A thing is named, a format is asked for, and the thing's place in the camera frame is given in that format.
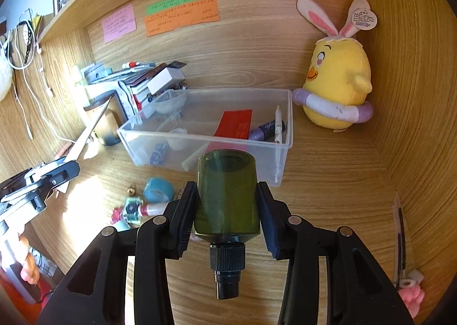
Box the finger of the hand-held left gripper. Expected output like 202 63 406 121
0 157 67 201
25 161 81 211

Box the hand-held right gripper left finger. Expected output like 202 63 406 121
37 180 199 325

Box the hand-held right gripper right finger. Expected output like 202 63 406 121
256 181 415 325

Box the white tube with red cap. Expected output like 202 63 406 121
137 202 170 219

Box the teal tape roll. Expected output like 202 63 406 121
144 177 174 202

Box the dark green bottle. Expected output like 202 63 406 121
193 150 258 300

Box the clear plastic storage box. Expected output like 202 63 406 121
117 88 294 187

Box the black and blue staple box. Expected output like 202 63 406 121
150 142 169 165

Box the white tape roll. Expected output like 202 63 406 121
168 128 190 151

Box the purple tube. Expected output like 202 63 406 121
248 120 288 142

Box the white pen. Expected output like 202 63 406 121
273 104 284 144

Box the red notebook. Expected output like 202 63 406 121
213 109 253 139

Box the person's left hand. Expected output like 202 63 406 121
19 234 40 283

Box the brown ceramic mug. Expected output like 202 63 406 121
83 90 124 146

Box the dark wooden mug lid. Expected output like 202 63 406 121
84 96 112 112

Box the white fluffy object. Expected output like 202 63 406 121
0 57 15 101

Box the stack of books and papers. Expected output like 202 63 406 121
82 61 188 119

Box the clear ballpoint pen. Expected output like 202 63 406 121
391 198 408 286

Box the red and white marker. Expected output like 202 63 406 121
122 60 156 69

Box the small white box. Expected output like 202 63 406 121
146 67 186 95

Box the pink paw toy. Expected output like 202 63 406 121
398 286 426 320

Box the pink paper note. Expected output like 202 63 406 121
103 4 137 44

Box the yellow chick plush toy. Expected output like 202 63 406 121
293 0 379 132

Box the orange paper note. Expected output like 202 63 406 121
144 0 220 38

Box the green paper note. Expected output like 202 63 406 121
146 0 198 15

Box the white hanging cable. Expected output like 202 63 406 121
0 7 54 140

